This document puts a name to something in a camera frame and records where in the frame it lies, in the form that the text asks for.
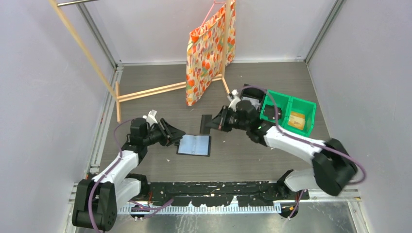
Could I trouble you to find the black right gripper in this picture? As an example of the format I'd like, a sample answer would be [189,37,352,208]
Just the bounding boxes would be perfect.
[206,106,249,133]

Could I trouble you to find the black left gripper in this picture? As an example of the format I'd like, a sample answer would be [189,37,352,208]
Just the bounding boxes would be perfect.
[143,118,185,147]

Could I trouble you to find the dark credit card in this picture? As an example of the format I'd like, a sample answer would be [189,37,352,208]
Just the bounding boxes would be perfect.
[199,114,212,135]
[263,104,282,122]

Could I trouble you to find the black card holder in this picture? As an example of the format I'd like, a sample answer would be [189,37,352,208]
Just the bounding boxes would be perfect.
[176,134,211,157]

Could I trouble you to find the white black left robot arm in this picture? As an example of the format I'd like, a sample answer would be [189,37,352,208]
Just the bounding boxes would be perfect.
[71,116,186,233]

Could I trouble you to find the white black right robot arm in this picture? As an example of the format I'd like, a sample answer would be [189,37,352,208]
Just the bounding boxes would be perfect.
[206,100,359,199]

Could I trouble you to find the white card in black bin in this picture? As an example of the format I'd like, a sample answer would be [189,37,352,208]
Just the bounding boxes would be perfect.
[250,99,260,108]

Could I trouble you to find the yellow cards in green bin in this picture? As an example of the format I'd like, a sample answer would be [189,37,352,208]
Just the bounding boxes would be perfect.
[288,111,306,130]

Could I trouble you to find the black storage bin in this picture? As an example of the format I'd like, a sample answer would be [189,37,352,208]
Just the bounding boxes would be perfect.
[240,83,267,111]

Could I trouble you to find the green double storage bin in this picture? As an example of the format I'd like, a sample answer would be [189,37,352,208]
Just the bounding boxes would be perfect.
[260,90,317,137]

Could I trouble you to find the wooden clothes rack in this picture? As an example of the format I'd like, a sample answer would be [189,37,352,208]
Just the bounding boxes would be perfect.
[48,0,237,124]

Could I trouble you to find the floral fabric bag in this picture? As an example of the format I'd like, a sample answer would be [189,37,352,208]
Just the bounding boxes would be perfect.
[186,0,237,106]

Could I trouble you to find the pink clothes hanger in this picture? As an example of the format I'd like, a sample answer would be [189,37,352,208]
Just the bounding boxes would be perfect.
[201,0,225,26]

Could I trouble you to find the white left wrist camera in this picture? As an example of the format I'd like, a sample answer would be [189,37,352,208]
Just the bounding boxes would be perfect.
[146,109,158,126]

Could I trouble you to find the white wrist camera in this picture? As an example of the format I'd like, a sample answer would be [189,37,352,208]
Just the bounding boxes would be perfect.
[227,89,241,112]
[146,109,158,126]

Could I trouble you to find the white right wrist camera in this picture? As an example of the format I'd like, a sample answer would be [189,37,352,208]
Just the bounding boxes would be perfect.
[227,89,241,112]

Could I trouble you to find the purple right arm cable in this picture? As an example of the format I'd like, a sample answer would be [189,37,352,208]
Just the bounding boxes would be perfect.
[240,85,367,221]

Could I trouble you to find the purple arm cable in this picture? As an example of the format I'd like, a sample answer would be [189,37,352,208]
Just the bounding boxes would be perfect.
[240,85,367,221]
[87,119,174,233]

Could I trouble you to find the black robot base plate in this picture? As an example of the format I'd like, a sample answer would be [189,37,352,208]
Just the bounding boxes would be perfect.
[132,181,300,207]

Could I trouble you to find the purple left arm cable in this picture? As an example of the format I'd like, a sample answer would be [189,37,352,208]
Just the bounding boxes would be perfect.
[87,119,174,233]

